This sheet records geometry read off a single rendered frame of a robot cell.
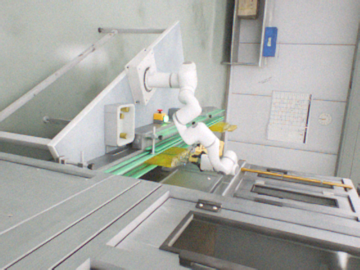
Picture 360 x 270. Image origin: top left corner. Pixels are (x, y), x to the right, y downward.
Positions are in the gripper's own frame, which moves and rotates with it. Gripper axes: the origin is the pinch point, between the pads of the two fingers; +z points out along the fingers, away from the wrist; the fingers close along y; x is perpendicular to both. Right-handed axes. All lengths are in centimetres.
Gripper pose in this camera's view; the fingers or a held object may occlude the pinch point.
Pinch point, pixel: (195, 159)
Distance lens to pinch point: 191.4
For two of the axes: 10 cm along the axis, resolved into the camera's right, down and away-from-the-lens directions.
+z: -8.1, -1.6, 5.7
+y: 0.6, -9.8, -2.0
